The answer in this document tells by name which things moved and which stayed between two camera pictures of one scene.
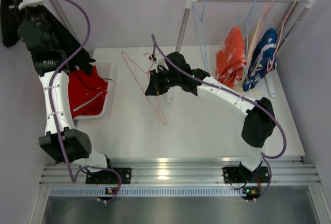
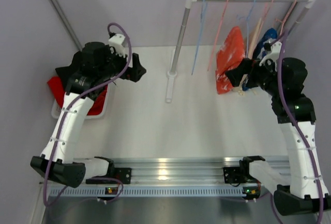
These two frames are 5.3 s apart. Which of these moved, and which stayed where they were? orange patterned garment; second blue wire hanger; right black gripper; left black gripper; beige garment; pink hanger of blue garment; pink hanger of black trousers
Moved: pink hanger of black trousers; left black gripper; right black gripper
Stayed: orange patterned garment; beige garment; pink hanger of blue garment; second blue wire hanger
